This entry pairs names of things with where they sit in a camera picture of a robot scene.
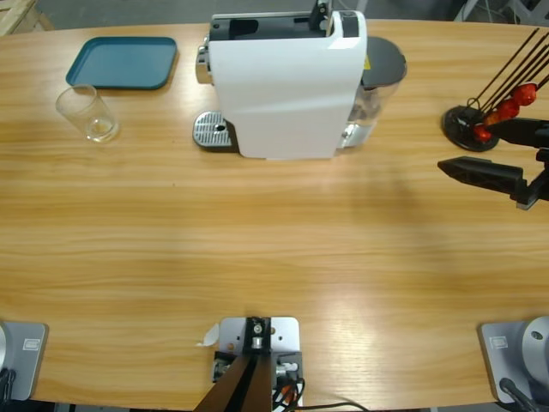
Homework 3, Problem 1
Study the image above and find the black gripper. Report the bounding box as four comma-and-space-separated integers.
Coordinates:
437, 118, 549, 211

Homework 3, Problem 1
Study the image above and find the grey coffee machine lever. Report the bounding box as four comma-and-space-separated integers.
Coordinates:
309, 0, 335, 33

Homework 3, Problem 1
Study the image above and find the clear glass cup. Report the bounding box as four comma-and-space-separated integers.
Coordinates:
54, 84, 120, 144

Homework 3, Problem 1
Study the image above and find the white capsule coffee machine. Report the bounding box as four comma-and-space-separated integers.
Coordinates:
195, 0, 369, 163

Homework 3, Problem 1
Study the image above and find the black capsule holder with rods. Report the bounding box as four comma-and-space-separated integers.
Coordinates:
440, 27, 549, 152

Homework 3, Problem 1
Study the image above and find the clear water tank black lid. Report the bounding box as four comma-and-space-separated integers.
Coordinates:
336, 36, 407, 154

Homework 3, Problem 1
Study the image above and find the grey metal device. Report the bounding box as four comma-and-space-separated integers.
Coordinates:
218, 316, 300, 408

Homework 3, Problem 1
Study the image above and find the silver drip tray grate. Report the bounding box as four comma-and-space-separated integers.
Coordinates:
191, 110, 239, 154

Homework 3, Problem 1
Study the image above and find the white tape piece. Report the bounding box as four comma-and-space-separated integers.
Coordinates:
196, 324, 220, 348

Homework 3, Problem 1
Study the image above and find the teal plastic tray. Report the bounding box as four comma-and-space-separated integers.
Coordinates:
63, 35, 178, 91

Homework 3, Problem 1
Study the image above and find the grey metal frame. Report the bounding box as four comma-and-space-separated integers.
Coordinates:
454, 0, 549, 27

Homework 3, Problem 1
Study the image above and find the black cable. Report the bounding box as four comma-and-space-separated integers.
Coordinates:
299, 400, 366, 412
499, 377, 540, 412

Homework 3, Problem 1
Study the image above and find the orange red cable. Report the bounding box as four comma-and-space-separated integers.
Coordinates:
273, 377, 306, 409

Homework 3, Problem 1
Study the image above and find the black clamp bracket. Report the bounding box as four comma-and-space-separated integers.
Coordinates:
212, 349, 304, 385

